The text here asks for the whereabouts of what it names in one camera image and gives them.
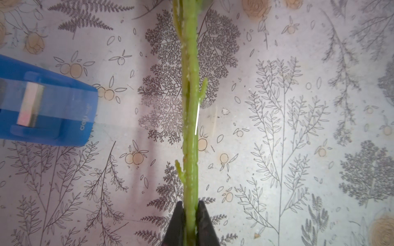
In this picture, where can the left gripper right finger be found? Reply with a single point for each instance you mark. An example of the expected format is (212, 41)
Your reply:
(206, 235)

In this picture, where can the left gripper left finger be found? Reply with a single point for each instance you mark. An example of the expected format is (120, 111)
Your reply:
(174, 235)

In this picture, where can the blue tape dispenser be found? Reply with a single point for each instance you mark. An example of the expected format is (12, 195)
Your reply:
(41, 106)

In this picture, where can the pink flower bouquet green stems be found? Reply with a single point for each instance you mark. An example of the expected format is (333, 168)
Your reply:
(185, 20)

